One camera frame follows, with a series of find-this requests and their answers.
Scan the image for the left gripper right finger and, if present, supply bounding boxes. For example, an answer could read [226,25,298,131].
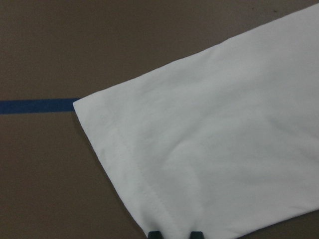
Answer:
[190,231,205,239]

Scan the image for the blue tape grid lines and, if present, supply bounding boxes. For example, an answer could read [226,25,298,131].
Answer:
[0,98,79,115]

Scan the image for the white long-sleeve printed shirt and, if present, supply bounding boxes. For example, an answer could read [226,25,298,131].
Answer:
[73,5,319,239]

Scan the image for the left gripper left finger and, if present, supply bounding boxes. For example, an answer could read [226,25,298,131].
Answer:
[148,231,162,239]

